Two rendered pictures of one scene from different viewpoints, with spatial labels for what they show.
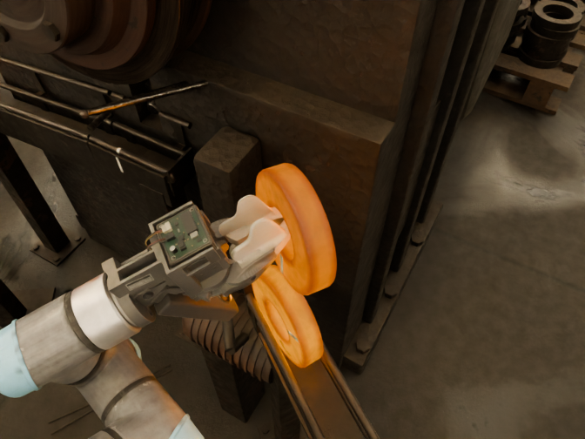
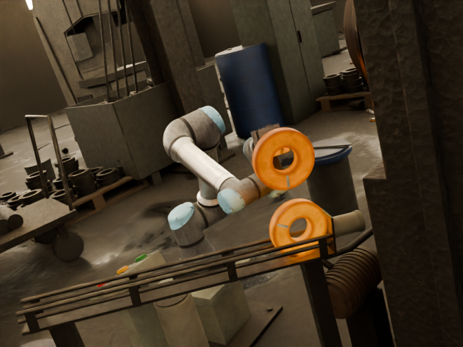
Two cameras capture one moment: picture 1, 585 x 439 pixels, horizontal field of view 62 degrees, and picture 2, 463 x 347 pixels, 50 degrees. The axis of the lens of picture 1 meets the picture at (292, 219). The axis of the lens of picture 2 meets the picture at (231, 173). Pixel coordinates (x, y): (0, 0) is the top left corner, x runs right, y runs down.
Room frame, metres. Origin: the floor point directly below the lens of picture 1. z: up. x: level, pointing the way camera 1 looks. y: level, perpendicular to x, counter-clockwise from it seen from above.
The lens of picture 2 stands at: (0.59, -1.15, 1.28)
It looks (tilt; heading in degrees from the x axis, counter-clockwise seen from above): 18 degrees down; 108
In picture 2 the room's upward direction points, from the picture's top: 16 degrees counter-clockwise
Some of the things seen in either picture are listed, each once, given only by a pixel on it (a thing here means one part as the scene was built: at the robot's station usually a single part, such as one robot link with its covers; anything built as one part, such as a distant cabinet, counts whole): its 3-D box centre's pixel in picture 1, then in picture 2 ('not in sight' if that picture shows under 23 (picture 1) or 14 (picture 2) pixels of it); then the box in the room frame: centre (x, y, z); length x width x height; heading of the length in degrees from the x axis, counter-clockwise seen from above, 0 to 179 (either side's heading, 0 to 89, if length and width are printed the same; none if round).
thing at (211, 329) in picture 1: (249, 369); (362, 337); (0.43, 0.10, 0.27); 0.22 x 0.13 x 0.53; 60
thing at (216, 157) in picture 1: (234, 192); not in sight; (0.61, 0.11, 0.68); 0.11 x 0.08 x 0.24; 150
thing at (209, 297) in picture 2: not in sight; (204, 275); (-0.21, 0.55, 0.28); 0.32 x 0.32 x 0.04; 68
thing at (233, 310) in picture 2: not in sight; (214, 305); (-0.21, 0.55, 0.13); 0.40 x 0.40 x 0.26; 68
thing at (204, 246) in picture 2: not in sight; (194, 248); (-0.21, 0.55, 0.42); 0.15 x 0.15 x 0.10
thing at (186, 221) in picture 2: not in sight; (186, 222); (-0.21, 0.55, 0.53); 0.13 x 0.12 x 0.14; 45
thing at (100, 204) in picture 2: not in sight; (73, 182); (-2.08, 2.55, 0.22); 1.20 x 0.81 x 0.44; 55
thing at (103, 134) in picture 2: not in sight; (152, 123); (-1.53, 3.32, 0.43); 1.23 x 0.93 x 0.87; 58
